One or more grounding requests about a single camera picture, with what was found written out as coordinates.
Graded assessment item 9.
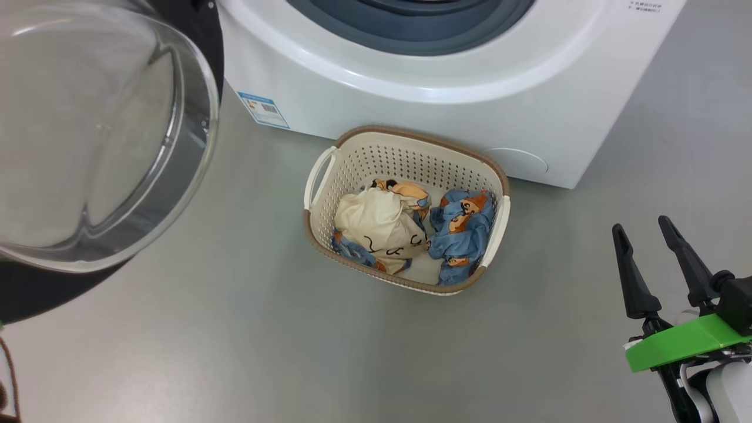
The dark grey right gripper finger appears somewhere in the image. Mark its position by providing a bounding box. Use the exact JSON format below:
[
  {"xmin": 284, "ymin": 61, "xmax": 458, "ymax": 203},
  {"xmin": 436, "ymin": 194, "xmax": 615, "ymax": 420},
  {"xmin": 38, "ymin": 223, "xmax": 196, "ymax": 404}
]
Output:
[
  {"xmin": 658, "ymin": 216, "xmax": 714, "ymax": 307},
  {"xmin": 612, "ymin": 224, "xmax": 663, "ymax": 321}
]

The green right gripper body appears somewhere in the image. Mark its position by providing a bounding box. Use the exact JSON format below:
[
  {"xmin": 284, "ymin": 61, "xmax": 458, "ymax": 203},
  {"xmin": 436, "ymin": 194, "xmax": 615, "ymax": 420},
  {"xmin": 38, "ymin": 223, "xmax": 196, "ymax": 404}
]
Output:
[{"xmin": 625, "ymin": 270, "xmax": 752, "ymax": 423}]

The blue bear-print garment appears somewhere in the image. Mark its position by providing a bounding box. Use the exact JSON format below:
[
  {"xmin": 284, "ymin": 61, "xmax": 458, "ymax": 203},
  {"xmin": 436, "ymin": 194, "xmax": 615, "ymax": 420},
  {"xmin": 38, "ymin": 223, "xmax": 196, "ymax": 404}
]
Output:
[{"xmin": 428, "ymin": 189, "xmax": 495, "ymax": 287}]

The cream garment with black print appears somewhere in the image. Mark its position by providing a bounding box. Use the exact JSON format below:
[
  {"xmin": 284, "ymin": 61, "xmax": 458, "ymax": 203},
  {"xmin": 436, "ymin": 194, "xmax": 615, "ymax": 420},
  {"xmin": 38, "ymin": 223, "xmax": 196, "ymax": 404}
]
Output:
[{"xmin": 332, "ymin": 179, "xmax": 432, "ymax": 276}]

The black glass washer door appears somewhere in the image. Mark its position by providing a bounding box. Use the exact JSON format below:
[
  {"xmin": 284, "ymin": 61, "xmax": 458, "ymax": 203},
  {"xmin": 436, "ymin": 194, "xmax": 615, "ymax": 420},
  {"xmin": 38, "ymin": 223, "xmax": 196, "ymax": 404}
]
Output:
[{"xmin": 0, "ymin": 0, "xmax": 225, "ymax": 325}]

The white front-load washing machine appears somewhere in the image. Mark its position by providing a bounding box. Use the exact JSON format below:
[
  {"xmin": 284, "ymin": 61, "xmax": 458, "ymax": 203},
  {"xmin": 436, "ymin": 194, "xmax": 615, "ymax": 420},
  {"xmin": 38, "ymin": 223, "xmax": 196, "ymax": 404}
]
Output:
[{"xmin": 214, "ymin": 0, "xmax": 688, "ymax": 190}]

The round white filter cover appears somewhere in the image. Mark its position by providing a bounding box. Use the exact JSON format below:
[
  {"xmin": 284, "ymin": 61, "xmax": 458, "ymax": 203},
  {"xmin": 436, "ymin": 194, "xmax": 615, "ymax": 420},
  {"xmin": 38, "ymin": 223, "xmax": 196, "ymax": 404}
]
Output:
[{"xmin": 485, "ymin": 147, "xmax": 549, "ymax": 176}]

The cream perforated laundry basket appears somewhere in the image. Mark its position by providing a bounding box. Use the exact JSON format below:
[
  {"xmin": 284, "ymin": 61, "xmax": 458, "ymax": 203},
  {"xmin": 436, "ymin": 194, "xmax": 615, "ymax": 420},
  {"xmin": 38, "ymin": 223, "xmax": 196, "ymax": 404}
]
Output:
[{"xmin": 303, "ymin": 125, "xmax": 511, "ymax": 296}]

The blue energy label sticker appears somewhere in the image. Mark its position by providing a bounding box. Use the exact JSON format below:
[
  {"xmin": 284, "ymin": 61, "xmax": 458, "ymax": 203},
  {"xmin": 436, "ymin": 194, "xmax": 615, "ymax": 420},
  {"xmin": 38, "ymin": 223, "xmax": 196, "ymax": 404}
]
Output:
[{"xmin": 238, "ymin": 91, "xmax": 290, "ymax": 129}]

